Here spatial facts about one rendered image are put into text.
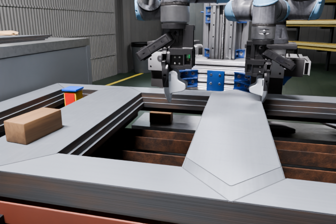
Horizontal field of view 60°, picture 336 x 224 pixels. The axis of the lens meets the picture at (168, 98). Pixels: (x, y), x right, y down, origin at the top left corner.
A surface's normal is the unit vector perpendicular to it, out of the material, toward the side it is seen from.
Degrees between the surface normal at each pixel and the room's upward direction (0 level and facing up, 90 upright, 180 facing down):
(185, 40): 89
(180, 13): 89
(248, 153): 0
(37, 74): 90
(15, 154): 0
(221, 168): 0
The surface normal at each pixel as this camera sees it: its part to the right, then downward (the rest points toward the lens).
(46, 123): 0.94, 0.09
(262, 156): 0.00, -0.97
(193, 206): -0.22, 0.24
